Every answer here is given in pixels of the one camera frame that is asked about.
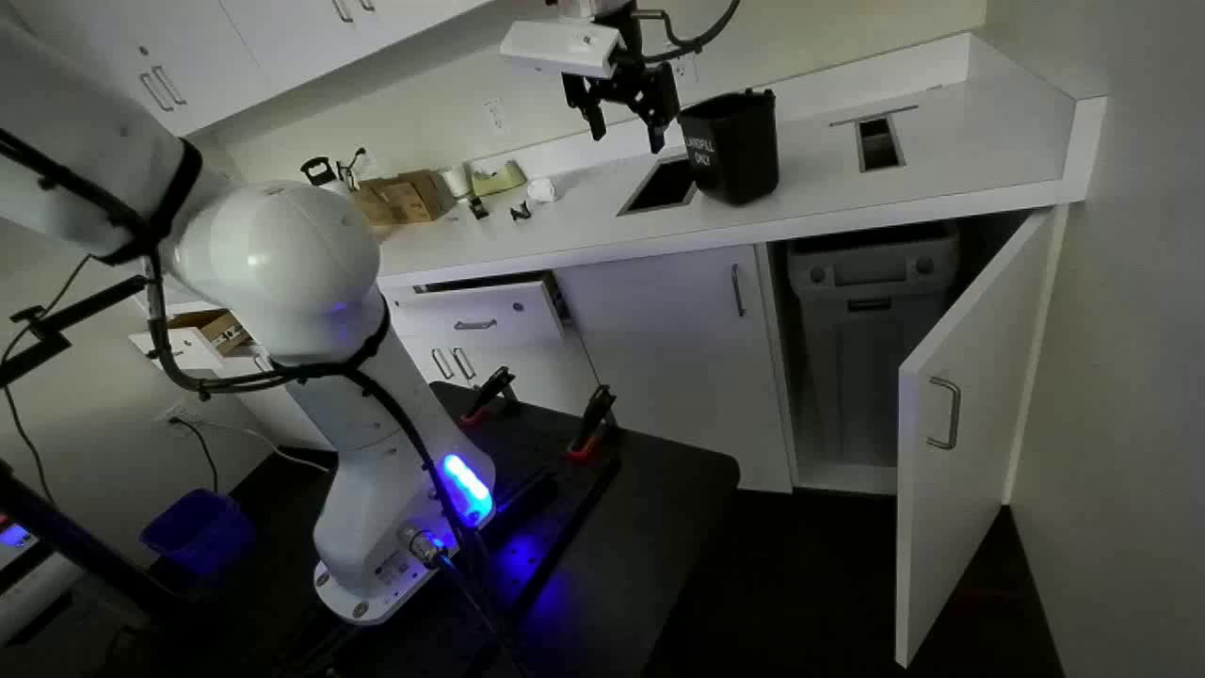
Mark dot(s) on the closed white cabinet door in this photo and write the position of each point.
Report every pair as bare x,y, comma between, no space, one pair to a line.
685,340

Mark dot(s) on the red black clamp right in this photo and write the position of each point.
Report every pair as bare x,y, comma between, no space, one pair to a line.
593,427

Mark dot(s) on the white drawer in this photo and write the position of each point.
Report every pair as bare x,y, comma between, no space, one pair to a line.
481,314
545,375

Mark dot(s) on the grey trash bin in cabinet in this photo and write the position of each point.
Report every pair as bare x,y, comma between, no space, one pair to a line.
864,309

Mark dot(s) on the small black clip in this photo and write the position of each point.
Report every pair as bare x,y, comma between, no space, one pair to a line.
523,212

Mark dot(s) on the white upper cabinets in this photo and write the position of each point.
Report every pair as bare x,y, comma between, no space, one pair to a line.
200,62

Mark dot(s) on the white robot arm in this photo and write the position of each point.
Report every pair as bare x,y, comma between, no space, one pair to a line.
298,272

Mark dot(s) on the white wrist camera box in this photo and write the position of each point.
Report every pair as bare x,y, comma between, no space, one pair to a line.
563,47

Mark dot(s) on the cardboard box on counter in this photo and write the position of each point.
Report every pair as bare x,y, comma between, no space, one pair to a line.
402,202

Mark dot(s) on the crumpled white paper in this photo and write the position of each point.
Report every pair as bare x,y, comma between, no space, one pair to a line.
539,194

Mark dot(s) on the black robot table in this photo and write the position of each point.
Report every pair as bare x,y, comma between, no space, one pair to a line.
589,562

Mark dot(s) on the black landfill bin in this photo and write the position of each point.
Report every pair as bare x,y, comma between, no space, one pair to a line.
731,143

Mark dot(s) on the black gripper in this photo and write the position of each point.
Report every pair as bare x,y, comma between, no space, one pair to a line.
637,79

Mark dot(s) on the open white cabinet door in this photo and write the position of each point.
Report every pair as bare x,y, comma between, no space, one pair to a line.
962,396

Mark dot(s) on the black camera stand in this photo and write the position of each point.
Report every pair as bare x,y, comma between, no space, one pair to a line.
52,327

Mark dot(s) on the red black clamp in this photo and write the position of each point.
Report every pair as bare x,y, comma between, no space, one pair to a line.
593,427
496,389

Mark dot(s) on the red black clamp left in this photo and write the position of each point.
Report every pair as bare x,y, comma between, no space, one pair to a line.
496,389

